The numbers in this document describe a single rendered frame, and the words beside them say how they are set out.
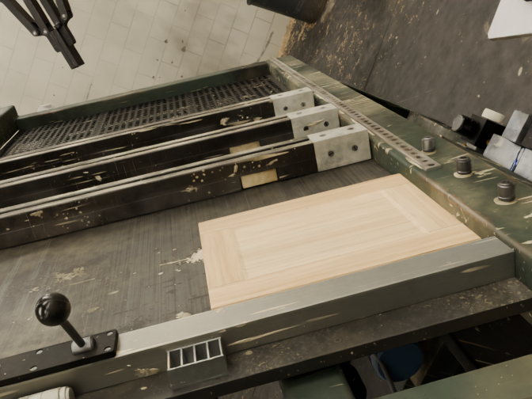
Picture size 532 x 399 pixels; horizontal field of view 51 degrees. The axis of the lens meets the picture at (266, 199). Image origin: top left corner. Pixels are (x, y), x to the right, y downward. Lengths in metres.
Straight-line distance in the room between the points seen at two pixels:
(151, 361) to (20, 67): 5.74
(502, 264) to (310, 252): 0.28
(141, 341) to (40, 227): 0.58
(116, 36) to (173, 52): 0.60
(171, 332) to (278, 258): 0.24
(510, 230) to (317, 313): 0.29
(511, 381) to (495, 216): 0.34
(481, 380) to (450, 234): 0.35
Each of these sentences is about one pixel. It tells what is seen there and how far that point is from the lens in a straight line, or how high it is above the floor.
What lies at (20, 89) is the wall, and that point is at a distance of 6.37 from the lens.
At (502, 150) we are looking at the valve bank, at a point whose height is 0.74.
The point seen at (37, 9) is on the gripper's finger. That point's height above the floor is 1.61.
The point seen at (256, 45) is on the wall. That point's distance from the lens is 6.44.
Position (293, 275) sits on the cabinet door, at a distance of 0.84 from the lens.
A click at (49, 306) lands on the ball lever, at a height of 1.44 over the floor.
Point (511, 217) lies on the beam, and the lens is 0.88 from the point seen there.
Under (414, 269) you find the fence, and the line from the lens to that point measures 0.78.
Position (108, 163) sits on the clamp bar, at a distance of 1.46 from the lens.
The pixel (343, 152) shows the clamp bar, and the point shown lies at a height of 0.95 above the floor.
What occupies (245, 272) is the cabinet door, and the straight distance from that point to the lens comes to 0.88.
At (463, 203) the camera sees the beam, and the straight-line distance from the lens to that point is 0.93.
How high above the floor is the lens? 1.43
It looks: 16 degrees down
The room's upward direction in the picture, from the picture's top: 72 degrees counter-clockwise
